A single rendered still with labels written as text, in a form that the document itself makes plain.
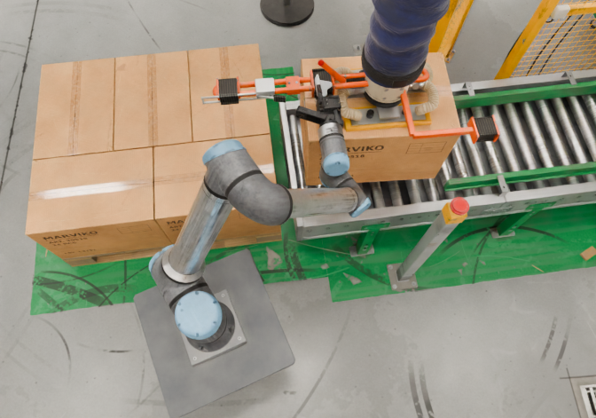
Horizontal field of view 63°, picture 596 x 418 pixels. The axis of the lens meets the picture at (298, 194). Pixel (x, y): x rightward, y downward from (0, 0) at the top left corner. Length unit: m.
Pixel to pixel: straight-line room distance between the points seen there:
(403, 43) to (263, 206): 0.70
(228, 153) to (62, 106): 1.70
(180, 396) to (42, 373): 1.17
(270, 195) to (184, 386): 0.97
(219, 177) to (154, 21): 2.67
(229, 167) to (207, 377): 0.96
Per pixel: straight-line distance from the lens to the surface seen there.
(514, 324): 2.99
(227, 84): 1.83
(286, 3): 3.77
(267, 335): 1.96
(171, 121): 2.63
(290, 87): 1.82
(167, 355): 2.01
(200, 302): 1.67
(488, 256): 3.03
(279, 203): 1.26
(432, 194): 2.44
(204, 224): 1.44
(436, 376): 2.80
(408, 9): 1.51
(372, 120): 1.91
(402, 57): 1.67
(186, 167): 2.47
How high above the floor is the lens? 2.69
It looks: 66 degrees down
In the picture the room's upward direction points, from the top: 2 degrees clockwise
